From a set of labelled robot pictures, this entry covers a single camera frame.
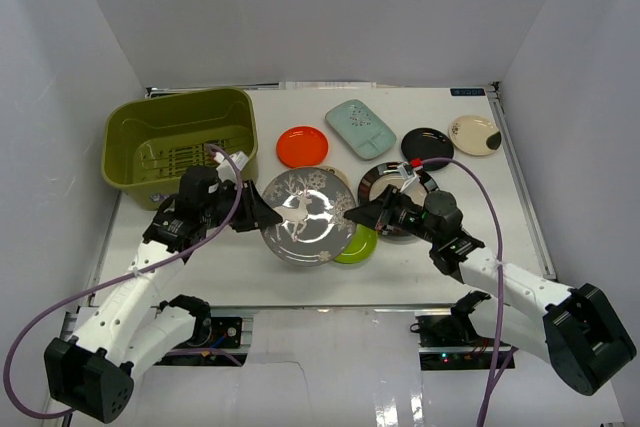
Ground cream plate with black spot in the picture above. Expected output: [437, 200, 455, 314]
[448, 115, 502, 157]

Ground large black rimmed beige plate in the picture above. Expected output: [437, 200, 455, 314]
[356, 160, 444, 243]

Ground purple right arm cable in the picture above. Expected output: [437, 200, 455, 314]
[419, 157, 519, 427]

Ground orange round plate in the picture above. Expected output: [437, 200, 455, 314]
[276, 126, 329, 168]

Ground blue label sticker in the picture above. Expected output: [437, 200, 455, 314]
[450, 88, 486, 97]

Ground papers at table back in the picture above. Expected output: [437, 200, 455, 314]
[279, 81, 377, 90]

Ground light blue oblong dish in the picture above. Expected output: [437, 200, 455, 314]
[325, 99, 397, 160]

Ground grey plate with reindeer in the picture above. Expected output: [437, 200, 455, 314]
[261, 167, 356, 267]

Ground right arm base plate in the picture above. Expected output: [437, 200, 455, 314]
[409, 315, 494, 372]

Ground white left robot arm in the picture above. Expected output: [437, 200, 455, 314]
[44, 165, 282, 424]

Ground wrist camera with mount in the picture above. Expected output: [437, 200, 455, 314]
[212, 151, 249, 183]
[397, 159, 423, 195]

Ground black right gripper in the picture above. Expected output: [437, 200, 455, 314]
[344, 185, 440, 246]

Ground beige plate with characters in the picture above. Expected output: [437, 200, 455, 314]
[319, 165, 350, 187]

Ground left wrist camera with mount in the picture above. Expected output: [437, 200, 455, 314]
[212, 151, 249, 183]

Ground lime green round plate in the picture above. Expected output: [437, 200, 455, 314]
[334, 225, 378, 265]

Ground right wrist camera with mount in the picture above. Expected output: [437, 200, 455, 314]
[397, 159, 423, 195]

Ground black round plate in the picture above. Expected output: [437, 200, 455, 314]
[401, 127, 454, 162]

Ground olive green plastic bin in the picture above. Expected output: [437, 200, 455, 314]
[101, 88, 258, 211]

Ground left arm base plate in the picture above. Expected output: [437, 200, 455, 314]
[156, 317, 247, 367]

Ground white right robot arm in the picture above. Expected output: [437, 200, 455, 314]
[344, 187, 637, 396]

